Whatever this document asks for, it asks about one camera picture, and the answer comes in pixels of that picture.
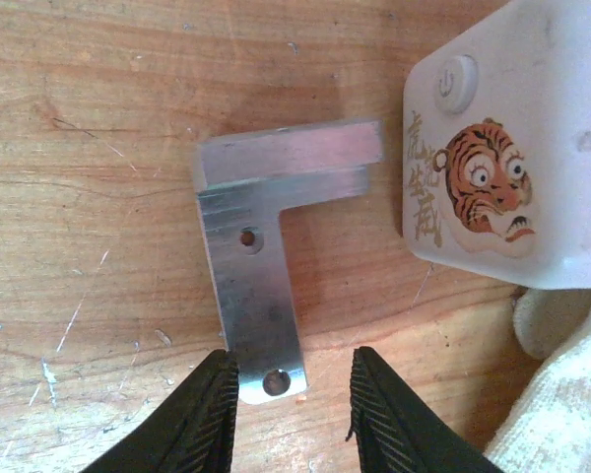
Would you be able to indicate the metal L bracket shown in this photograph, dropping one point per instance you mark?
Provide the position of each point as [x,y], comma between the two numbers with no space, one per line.
[243,182]

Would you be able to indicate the white cotton glove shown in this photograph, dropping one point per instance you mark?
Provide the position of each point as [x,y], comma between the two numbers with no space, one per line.
[548,429]

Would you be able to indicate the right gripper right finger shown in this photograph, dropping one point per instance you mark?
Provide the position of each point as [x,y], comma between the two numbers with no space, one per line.
[396,431]

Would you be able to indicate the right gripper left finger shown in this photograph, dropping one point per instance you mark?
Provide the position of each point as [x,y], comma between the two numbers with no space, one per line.
[191,431]

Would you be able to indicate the white tiger cube socket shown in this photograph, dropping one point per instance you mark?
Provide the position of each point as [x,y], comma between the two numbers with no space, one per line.
[497,148]

